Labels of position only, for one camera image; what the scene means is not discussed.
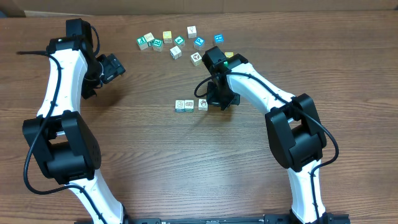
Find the white block monkey picture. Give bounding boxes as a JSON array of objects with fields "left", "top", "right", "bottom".
[{"left": 198, "top": 99, "right": 208, "bottom": 111}]

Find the white top block rear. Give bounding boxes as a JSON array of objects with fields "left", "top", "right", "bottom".
[{"left": 187, "top": 26, "right": 197, "bottom": 39}]

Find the yellow top block rear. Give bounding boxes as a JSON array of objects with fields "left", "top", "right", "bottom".
[{"left": 162, "top": 30, "right": 173, "bottom": 44}]

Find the white block green edge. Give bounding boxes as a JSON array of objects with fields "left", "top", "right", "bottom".
[{"left": 184, "top": 100, "right": 194, "bottom": 112}]

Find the white block blue edge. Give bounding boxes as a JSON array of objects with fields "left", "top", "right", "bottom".
[{"left": 175, "top": 100, "right": 185, "bottom": 112}]

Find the cardboard back wall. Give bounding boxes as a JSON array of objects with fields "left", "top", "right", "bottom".
[{"left": 1, "top": 0, "right": 397, "bottom": 17}]

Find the white top block green side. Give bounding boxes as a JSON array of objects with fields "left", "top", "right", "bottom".
[{"left": 144, "top": 32, "right": 155, "bottom": 47}]

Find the white block blue side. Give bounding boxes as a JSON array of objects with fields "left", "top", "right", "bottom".
[{"left": 170, "top": 45, "right": 182, "bottom": 60}]

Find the small green top block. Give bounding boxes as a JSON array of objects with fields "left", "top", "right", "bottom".
[{"left": 174, "top": 35, "right": 185, "bottom": 48}]

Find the yellow block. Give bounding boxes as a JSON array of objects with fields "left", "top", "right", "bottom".
[
  {"left": 224, "top": 52, "right": 234, "bottom": 58},
  {"left": 162, "top": 30, "right": 173, "bottom": 44}
]

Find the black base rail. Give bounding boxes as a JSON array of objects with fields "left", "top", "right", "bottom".
[{"left": 74, "top": 213, "right": 351, "bottom": 224}]

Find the green top block far left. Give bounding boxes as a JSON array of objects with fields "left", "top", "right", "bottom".
[{"left": 136, "top": 36, "right": 149, "bottom": 50}]

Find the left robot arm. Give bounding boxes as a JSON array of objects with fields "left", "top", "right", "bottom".
[{"left": 22, "top": 19, "right": 131, "bottom": 223}]

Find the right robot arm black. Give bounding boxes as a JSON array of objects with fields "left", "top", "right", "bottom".
[{"left": 202, "top": 47, "right": 339, "bottom": 223}]

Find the blue top block right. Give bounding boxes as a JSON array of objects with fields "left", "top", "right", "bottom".
[{"left": 213, "top": 34, "right": 224, "bottom": 45}]

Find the blue P block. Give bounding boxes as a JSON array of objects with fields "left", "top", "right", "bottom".
[{"left": 193, "top": 37, "right": 205, "bottom": 50}]

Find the white block animal picture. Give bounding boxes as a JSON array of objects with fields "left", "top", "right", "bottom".
[{"left": 190, "top": 52, "right": 202, "bottom": 66}]

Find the yellow top block right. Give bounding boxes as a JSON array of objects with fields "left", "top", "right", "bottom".
[{"left": 224, "top": 52, "right": 234, "bottom": 58}]

